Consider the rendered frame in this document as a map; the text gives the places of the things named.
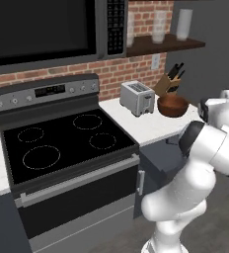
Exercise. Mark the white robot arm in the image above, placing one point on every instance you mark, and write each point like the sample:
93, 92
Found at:
182, 194

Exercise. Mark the dark grey open drawer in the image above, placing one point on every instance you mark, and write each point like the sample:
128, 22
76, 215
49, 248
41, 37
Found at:
161, 163

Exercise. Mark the silver toaster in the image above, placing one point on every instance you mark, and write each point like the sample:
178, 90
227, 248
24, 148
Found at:
137, 98

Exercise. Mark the black and grey stove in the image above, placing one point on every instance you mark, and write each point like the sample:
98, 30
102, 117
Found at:
67, 148

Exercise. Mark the brown wooden bowl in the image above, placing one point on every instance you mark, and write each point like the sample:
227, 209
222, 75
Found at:
172, 106

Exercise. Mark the wooden knife block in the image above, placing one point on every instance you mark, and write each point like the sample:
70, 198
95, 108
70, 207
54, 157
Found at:
167, 84

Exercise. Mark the dark wooden shelf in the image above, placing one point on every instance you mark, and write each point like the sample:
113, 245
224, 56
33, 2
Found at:
162, 44

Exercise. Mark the clear glass jar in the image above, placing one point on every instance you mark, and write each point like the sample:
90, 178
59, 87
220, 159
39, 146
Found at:
159, 26

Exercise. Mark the black and grey microwave oven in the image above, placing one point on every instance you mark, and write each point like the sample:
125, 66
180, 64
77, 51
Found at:
47, 29

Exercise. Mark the dark grey cabinet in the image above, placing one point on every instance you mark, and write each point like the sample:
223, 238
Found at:
4, 224

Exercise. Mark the white wall outlet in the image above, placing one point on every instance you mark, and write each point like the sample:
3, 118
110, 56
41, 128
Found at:
155, 61

